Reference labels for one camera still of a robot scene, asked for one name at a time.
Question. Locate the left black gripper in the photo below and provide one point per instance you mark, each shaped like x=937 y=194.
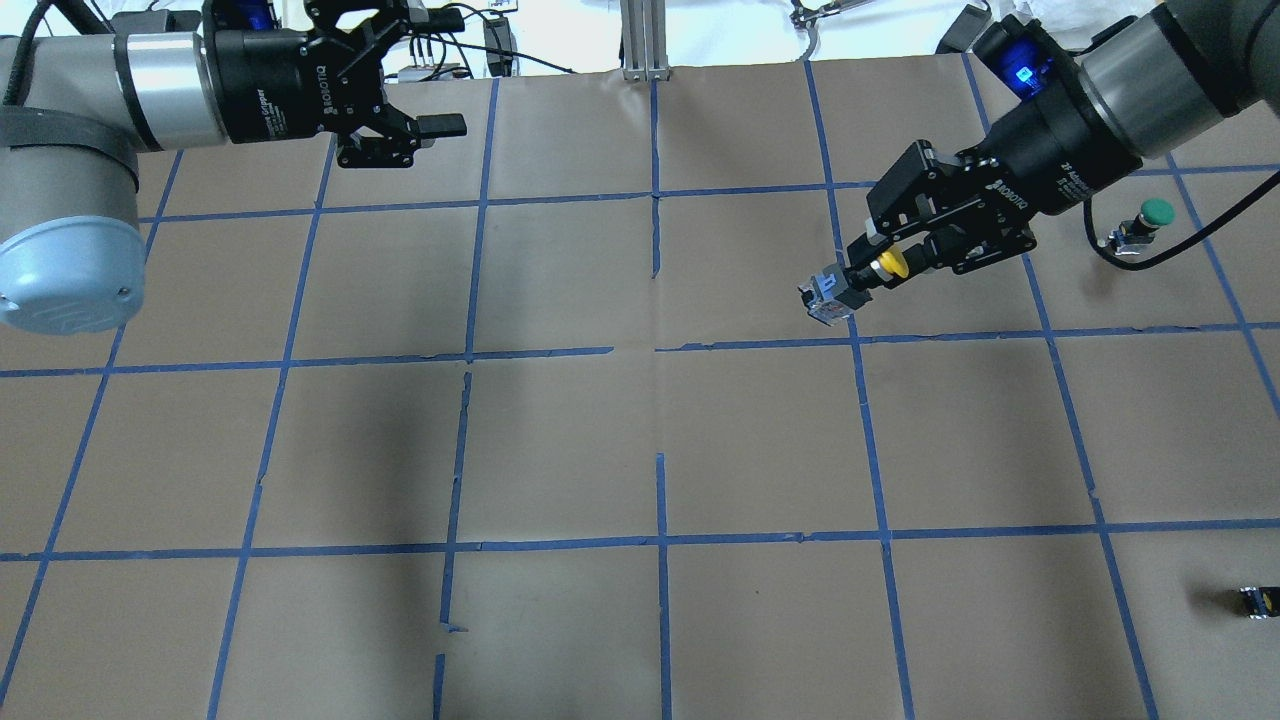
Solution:
x=262 y=85

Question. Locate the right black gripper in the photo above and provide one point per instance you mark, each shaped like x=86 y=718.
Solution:
x=1040 y=140

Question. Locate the yellow push button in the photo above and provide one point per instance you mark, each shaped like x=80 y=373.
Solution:
x=834 y=293

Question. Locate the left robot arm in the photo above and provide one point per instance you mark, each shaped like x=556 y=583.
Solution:
x=79 y=111

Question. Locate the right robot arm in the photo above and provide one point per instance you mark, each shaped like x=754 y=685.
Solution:
x=1166 y=77

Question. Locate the red push button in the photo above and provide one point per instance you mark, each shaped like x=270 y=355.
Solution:
x=1132 y=238

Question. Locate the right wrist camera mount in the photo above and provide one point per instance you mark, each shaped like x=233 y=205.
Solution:
x=1028 y=60

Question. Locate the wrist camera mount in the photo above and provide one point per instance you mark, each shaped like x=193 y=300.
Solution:
x=246 y=15
x=1028 y=60

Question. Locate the aluminium frame post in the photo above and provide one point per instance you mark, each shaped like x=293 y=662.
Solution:
x=644 y=54

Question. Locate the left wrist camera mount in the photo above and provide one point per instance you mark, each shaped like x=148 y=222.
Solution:
x=246 y=15

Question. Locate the small black switch block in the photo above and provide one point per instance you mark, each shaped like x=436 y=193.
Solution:
x=1259 y=601

